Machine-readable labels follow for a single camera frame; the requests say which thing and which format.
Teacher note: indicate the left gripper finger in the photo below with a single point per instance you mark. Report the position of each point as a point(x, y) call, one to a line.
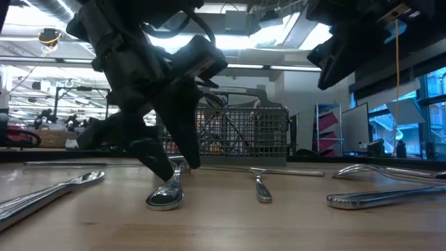
point(146, 150)
point(184, 122)

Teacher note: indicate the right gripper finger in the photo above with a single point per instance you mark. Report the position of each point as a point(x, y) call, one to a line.
point(331, 62)

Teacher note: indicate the silver spoon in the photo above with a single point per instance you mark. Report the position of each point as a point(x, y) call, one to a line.
point(165, 197)
point(213, 100)

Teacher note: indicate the silver fork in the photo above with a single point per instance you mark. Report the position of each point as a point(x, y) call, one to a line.
point(360, 166)
point(263, 193)

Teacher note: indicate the silver table knife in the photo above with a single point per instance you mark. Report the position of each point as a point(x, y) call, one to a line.
point(35, 200)
point(366, 199)
point(296, 172)
point(62, 164)

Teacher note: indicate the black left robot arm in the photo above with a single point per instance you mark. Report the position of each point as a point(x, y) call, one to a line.
point(115, 8)

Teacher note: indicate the long ceiling light strip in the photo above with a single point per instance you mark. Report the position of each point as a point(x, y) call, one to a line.
point(296, 68)

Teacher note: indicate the shelf rack with red bins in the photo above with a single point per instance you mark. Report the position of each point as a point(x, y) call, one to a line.
point(327, 122)

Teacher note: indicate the whiteboard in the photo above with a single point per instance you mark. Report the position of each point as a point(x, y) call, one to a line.
point(355, 129)

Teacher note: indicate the grey plastic cutlery basket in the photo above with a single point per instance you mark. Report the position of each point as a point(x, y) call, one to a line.
point(244, 161)

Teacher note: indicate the white paper sign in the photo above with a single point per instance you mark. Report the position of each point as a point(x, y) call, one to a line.
point(406, 111)

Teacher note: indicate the wicker basket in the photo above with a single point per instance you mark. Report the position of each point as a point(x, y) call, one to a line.
point(52, 139)

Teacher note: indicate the black background robot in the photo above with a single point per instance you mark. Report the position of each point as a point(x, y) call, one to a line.
point(45, 116)

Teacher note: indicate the black desk device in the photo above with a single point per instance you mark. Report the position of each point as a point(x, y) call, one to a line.
point(376, 148)

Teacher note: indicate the dark bottle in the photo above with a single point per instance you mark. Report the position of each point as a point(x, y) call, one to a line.
point(401, 150)

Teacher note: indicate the red and black chair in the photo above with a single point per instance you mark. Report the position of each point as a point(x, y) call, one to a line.
point(17, 137)

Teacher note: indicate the black stand frame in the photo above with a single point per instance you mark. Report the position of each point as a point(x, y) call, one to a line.
point(82, 88)

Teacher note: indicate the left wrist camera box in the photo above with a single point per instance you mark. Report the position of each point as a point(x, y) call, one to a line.
point(198, 59)

